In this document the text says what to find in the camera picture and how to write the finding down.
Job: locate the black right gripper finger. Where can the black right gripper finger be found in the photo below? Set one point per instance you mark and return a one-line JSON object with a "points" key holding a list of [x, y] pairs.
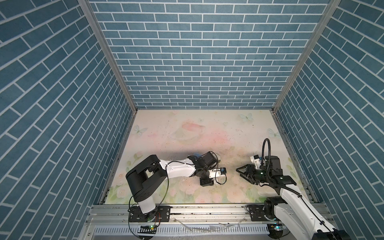
{"points": [[245, 169], [248, 178]]}

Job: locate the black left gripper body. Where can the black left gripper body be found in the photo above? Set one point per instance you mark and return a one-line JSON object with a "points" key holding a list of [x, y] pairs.
{"points": [[206, 181]]}

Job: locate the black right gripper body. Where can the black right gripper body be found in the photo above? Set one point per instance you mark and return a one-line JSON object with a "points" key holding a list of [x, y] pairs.
{"points": [[258, 175]]}

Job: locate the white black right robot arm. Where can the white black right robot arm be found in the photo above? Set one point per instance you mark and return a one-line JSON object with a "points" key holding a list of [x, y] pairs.
{"points": [[294, 207]]}

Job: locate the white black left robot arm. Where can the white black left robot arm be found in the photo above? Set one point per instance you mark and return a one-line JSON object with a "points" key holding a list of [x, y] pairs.
{"points": [[146, 177]]}

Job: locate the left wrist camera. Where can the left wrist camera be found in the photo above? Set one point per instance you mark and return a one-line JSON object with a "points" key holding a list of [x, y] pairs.
{"points": [[217, 172]]}

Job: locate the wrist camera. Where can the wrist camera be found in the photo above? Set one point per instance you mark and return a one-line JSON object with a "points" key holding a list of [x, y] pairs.
{"points": [[217, 172], [256, 160]]}

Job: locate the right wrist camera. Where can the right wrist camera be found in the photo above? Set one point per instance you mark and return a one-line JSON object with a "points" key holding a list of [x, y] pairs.
{"points": [[256, 160]]}

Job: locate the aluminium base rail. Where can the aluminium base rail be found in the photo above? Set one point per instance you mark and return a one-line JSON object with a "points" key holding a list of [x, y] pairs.
{"points": [[206, 222]]}

